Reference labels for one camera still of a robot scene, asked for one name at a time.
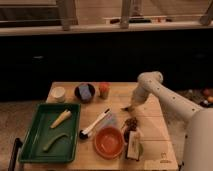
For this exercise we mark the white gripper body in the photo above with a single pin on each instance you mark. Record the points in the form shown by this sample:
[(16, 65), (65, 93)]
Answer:
[(139, 97)]

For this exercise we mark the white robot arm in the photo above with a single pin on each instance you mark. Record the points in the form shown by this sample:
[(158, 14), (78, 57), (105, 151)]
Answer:
[(198, 146)]

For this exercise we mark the red bowl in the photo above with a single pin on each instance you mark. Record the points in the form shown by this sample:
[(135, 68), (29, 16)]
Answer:
[(108, 142)]

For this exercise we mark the dark brown dried cluster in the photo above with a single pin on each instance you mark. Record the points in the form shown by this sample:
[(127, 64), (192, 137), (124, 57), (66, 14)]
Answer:
[(130, 124)]

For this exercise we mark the clear plastic bag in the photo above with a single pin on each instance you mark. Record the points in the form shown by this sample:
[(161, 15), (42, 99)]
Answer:
[(109, 120)]

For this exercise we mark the white box with brush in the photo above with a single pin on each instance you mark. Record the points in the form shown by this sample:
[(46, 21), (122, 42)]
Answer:
[(133, 149)]

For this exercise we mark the blue sponge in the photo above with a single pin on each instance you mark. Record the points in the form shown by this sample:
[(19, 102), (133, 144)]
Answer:
[(85, 92)]

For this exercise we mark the yellow corn toy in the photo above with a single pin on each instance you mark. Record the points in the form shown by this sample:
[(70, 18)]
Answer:
[(62, 117)]

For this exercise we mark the green plastic tray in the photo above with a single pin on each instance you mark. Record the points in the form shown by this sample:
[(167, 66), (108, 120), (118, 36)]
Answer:
[(39, 133)]

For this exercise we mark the green vegetable toy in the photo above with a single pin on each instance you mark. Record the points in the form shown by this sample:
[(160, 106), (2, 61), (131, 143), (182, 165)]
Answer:
[(50, 143)]

